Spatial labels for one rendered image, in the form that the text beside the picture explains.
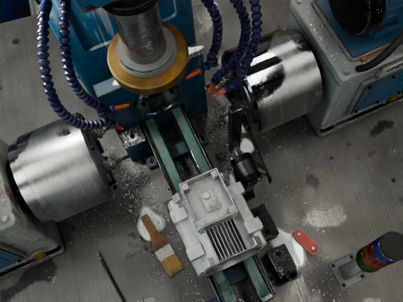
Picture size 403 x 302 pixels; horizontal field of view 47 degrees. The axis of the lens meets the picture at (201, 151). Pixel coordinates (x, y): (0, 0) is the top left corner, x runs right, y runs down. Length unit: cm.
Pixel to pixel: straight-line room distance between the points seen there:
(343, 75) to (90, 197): 71
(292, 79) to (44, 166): 65
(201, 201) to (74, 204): 33
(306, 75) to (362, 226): 50
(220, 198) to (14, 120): 85
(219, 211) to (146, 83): 35
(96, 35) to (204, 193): 49
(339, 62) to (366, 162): 41
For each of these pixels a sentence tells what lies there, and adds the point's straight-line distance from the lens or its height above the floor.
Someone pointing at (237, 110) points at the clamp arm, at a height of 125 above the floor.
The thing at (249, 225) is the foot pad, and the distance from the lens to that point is 116.
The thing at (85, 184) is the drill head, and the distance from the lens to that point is 119.
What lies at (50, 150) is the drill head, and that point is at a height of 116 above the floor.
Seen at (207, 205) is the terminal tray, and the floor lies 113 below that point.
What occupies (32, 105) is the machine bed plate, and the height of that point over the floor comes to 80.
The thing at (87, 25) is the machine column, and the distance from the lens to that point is 123.
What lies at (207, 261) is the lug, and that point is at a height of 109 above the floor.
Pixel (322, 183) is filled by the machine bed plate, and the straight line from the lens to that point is 150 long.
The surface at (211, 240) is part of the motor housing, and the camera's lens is 113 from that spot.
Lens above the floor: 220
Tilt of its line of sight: 68 degrees down
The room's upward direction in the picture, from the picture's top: 8 degrees counter-clockwise
